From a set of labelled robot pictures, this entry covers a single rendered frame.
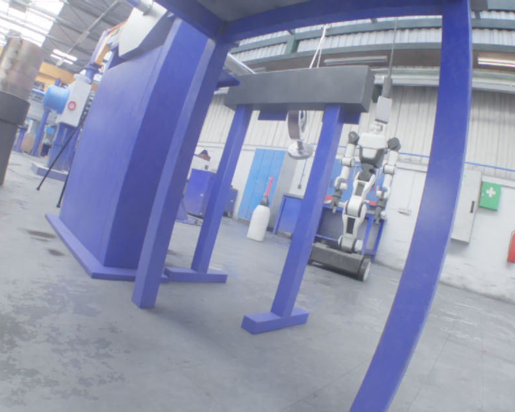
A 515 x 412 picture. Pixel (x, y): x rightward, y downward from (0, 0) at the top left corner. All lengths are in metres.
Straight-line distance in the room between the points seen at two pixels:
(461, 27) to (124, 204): 1.00
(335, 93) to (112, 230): 0.85
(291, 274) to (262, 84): 0.72
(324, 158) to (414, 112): 5.61
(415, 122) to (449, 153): 5.95
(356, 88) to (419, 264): 0.68
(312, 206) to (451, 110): 0.58
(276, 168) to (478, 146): 4.17
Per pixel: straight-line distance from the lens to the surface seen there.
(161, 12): 1.34
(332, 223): 6.37
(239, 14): 0.89
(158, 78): 1.09
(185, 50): 1.17
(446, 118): 0.48
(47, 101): 4.95
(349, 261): 2.71
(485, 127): 6.22
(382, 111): 1.54
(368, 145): 3.06
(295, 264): 0.95
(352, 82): 1.02
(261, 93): 1.22
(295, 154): 2.44
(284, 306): 0.97
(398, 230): 5.86
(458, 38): 0.56
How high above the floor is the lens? 0.33
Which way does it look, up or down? 1 degrees up
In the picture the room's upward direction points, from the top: 16 degrees clockwise
